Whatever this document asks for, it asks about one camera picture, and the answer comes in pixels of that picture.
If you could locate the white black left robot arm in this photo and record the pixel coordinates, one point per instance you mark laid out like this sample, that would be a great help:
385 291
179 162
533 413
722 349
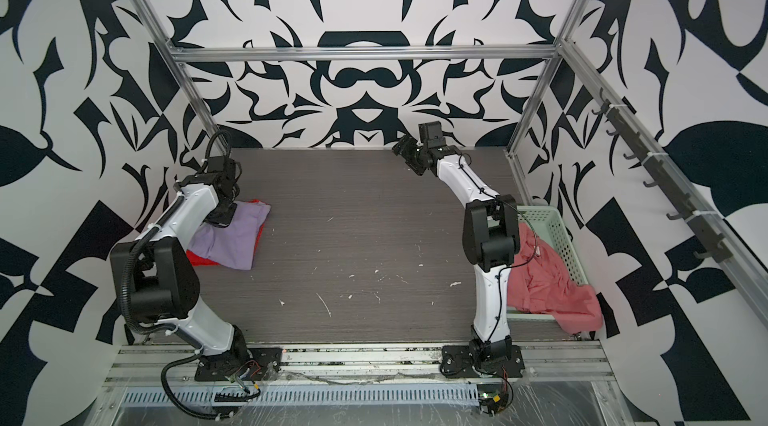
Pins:
157 289

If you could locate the aluminium frame post left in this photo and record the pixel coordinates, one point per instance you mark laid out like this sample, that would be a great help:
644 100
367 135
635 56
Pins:
153 26

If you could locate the purple t shirt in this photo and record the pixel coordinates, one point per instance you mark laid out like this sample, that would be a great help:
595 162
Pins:
231 240

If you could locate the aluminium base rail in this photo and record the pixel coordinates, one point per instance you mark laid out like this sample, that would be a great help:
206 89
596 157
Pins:
549 361

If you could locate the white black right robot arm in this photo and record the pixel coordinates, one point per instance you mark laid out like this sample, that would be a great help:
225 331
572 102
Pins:
490 235

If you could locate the mint green plastic basket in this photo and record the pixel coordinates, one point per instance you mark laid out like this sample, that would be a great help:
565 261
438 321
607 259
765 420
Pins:
548 225

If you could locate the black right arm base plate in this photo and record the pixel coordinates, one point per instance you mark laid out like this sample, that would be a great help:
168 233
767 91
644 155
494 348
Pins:
475 360

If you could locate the black hook rail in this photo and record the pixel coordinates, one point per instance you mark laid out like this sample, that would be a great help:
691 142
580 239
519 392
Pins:
666 177

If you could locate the red folded t shirt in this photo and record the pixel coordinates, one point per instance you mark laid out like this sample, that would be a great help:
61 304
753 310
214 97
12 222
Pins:
201 259

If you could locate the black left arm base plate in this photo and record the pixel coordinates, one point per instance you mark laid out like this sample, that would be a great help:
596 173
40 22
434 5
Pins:
255 365

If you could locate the pink t shirt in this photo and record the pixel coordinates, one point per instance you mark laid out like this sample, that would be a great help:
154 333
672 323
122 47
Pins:
541 284

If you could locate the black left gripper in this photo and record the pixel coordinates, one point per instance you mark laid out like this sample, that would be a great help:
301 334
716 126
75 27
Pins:
226 217

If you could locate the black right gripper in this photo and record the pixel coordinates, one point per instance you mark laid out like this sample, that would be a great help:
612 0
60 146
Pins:
406 147

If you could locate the white slotted cable duct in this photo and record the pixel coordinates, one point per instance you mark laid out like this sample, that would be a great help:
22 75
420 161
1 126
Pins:
461 394

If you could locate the aluminium frame back crossbar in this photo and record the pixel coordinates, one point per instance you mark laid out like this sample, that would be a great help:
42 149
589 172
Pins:
372 53

